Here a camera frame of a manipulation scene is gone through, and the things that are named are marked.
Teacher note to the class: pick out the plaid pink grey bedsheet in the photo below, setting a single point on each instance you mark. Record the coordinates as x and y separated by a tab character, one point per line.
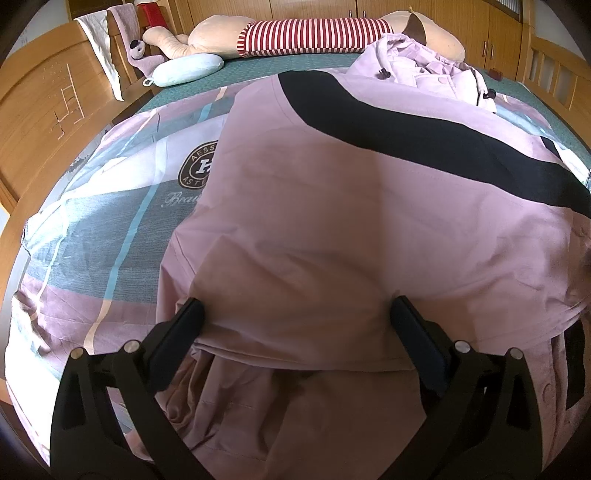
101	230

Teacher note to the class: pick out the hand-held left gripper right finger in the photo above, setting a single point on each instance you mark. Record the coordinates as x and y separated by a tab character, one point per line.
418	341

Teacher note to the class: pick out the small purple plush dog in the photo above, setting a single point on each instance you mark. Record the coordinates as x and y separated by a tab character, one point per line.
147	62

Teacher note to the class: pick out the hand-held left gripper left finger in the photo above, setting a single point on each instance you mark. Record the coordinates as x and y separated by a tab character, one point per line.
178	332

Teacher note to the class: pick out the white towel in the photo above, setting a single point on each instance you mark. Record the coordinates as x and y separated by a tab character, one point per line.
99	46

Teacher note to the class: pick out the large plush dog striped shirt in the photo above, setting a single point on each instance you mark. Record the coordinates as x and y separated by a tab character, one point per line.
300	34

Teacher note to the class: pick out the wooden bed end board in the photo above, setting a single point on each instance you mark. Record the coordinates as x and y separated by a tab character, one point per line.
563	60
41	101

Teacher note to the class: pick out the small brown object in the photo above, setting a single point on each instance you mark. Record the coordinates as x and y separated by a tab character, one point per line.
496	74

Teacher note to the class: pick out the pink towel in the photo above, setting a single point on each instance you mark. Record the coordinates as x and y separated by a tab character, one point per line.
122	23

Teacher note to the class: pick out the red cloth item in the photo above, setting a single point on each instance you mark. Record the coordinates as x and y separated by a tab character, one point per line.
154	14

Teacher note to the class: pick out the pink hooded jacket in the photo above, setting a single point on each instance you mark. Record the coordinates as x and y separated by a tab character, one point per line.
346	207

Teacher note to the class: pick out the light blue neck pillow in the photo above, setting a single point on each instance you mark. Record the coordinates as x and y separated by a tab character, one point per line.
189	69

